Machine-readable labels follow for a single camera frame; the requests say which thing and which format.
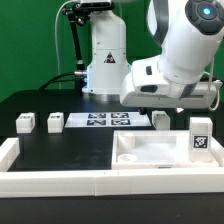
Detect white square table top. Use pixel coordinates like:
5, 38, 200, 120
111, 130, 219, 170

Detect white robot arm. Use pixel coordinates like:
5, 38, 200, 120
83, 0, 224, 108

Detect white marker sheet with tags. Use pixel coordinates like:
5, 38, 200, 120
65, 112, 151, 128

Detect white U-shaped obstacle fence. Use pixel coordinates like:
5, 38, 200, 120
0, 138, 224, 198

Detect black cable bundle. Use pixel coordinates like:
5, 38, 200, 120
39, 73, 88, 91

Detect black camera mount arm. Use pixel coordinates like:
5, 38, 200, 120
61, 1, 115, 78

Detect white cable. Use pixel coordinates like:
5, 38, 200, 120
54, 0, 81, 90

